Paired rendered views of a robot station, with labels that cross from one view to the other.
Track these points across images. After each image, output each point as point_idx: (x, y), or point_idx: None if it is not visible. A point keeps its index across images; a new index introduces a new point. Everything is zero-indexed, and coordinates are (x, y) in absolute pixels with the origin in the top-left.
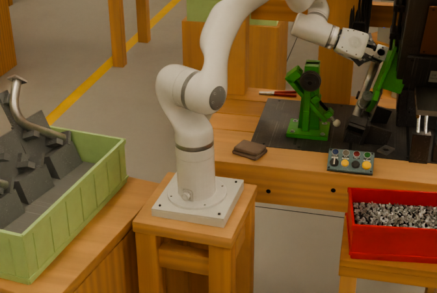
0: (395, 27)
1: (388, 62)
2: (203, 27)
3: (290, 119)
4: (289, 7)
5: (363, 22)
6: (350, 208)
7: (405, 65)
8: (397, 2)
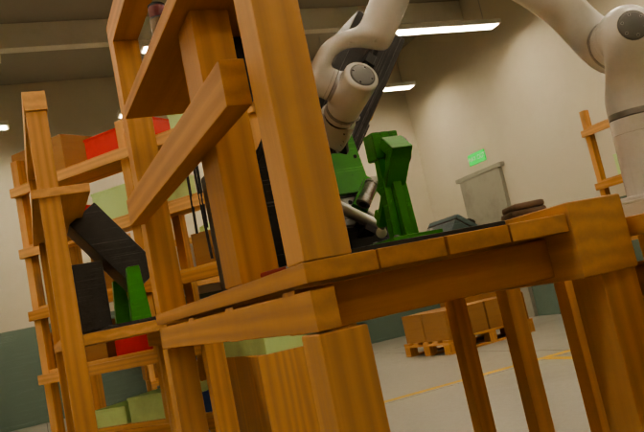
0: None
1: (354, 141)
2: None
3: (398, 237)
4: (392, 36)
5: None
6: None
7: (362, 140)
8: (378, 54)
